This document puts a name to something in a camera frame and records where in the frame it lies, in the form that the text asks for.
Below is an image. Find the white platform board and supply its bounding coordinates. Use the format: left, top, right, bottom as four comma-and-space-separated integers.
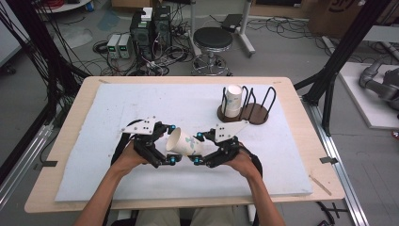
338, 61, 399, 131

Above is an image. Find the person's leg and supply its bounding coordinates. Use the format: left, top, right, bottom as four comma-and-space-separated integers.
190, 206, 235, 226
134, 207, 182, 226

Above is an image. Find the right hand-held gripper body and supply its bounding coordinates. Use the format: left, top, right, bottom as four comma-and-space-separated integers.
203, 120, 250, 170

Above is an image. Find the brown cardboard box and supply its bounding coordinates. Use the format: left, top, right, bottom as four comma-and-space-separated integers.
308, 0, 391, 40

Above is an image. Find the thin wooden stick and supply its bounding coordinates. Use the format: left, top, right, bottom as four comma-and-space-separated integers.
308, 174, 333, 197

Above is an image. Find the small white box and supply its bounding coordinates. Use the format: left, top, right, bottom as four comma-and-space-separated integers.
140, 6, 154, 23

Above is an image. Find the flat black device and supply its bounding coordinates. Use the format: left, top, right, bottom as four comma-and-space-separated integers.
220, 13, 245, 33

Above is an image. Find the person's left hand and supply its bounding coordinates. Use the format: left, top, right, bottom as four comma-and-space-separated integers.
110, 141, 149, 177

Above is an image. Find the grey bench power supply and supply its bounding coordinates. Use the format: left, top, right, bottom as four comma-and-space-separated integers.
106, 33, 122, 59
118, 33, 133, 60

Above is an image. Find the tangle of floor cables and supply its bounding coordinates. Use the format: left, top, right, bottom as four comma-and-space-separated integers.
91, 29, 196, 77

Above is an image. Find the white cloth table mat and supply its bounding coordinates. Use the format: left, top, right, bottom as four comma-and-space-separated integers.
54, 82, 314, 203

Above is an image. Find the black tape piece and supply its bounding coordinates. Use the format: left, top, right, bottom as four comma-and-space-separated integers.
319, 155, 340, 165
33, 160, 58, 171

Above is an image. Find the person's left leg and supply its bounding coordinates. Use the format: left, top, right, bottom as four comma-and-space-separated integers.
134, 207, 182, 226

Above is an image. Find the white table foot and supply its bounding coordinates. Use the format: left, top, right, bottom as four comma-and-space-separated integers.
246, 204, 256, 224

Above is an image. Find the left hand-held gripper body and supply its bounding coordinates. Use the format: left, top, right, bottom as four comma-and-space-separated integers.
120, 116, 165, 170

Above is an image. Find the white round table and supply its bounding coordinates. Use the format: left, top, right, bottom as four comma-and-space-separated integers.
35, 0, 92, 14

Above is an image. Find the person's right hand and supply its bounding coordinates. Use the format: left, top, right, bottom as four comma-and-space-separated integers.
223, 142, 263, 181

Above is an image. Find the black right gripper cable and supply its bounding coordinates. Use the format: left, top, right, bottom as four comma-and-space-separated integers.
239, 143, 264, 226

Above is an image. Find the black floor cable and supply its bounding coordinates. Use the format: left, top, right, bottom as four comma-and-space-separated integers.
315, 201, 350, 226

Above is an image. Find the black metal frame with cables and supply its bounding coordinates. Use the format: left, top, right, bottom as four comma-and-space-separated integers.
0, 0, 92, 186

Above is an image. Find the black round stool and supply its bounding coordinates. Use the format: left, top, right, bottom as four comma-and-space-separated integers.
191, 26, 235, 76

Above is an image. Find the stack of white paper cups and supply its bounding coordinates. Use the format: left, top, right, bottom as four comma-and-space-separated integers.
220, 84, 245, 120

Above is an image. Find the black computer tower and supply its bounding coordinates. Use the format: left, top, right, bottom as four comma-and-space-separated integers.
152, 5, 173, 49
129, 10, 155, 61

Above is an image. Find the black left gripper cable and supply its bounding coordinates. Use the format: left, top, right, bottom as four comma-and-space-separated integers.
103, 119, 144, 226

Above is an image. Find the brown cup holder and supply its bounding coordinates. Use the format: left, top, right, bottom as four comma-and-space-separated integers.
216, 85, 278, 126

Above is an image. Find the leaf print paper cup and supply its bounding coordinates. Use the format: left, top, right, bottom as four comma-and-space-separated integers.
165, 126, 205, 157

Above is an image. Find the person's right leg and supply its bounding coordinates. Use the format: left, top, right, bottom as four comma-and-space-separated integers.
190, 206, 235, 226

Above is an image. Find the aluminium rail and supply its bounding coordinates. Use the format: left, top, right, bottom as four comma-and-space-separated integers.
0, 124, 54, 209
301, 99, 371, 226

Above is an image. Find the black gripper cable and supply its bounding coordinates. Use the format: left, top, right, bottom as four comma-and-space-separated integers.
103, 119, 144, 226
239, 143, 264, 226

